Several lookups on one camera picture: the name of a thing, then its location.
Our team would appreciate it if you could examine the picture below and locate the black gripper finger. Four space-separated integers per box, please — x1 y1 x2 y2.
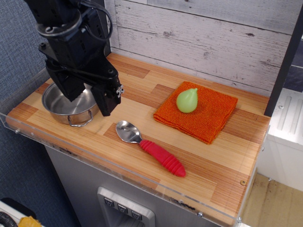
91 81 121 116
46 63 85 102

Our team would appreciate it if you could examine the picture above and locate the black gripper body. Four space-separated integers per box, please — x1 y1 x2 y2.
39 35 119 87

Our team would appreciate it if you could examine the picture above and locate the spoon with red handle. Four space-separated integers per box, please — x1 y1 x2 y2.
116 120 186 177

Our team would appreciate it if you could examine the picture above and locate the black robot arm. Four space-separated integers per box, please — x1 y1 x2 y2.
26 0 124 116

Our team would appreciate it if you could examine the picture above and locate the orange knitted cloth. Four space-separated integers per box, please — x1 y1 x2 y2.
153 81 238 144

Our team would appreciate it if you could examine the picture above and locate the small steel pot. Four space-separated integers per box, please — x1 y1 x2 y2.
42 83 99 127

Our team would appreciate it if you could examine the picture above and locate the clear acrylic table guard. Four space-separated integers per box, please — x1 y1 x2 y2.
8 66 269 227

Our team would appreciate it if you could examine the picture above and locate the green toy pear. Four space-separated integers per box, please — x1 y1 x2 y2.
176 88 198 113

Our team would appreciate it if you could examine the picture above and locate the grey cabinet with button panel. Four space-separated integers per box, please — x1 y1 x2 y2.
44 144 221 227

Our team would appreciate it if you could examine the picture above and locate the yellow object bottom left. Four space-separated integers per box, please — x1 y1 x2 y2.
18 216 42 227

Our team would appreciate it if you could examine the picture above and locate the white appliance at right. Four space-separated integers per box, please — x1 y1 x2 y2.
257 88 303 191

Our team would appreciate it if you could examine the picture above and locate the dark vertical post left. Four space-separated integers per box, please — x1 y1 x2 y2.
98 11 111 57

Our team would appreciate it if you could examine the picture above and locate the dark vertical post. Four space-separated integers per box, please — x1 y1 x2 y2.
263 0 303 118
98 11 111 57

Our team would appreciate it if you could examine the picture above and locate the black braided cable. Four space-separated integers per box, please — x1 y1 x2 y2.
0 211 18 227

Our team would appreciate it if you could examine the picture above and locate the dark vertical post right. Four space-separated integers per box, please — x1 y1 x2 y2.
263 0 303 118

